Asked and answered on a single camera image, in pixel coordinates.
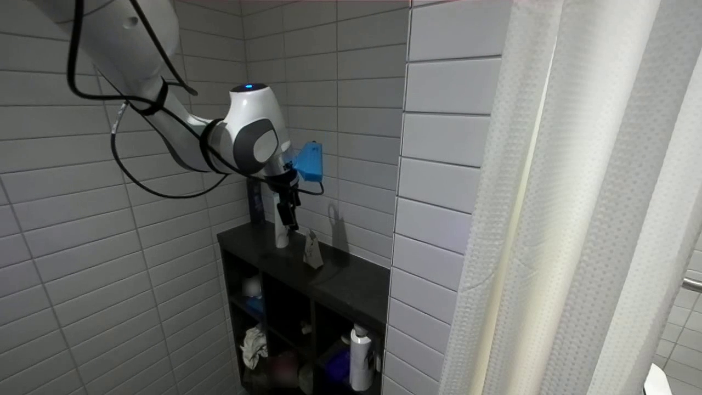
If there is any white shower curtain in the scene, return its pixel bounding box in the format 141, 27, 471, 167
437, 0, 702, 395

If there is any red and white can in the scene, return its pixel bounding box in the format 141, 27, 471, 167
271, 349, 301, 385

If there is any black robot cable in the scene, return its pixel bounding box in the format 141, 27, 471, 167
65, 0, 231, 202

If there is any tall black bottle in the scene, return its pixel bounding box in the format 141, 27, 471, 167
245, 178, 268, 225

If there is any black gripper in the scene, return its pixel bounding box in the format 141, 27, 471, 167
265, 165, 305, 236

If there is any white bathroom fixture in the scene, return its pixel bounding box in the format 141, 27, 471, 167
640, 361, 675, 395

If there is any black cubby shelf unit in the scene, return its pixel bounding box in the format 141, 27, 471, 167
214, 219, 392, 395

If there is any white lotion bottle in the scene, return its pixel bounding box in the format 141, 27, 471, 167
347, 323, 374, 395

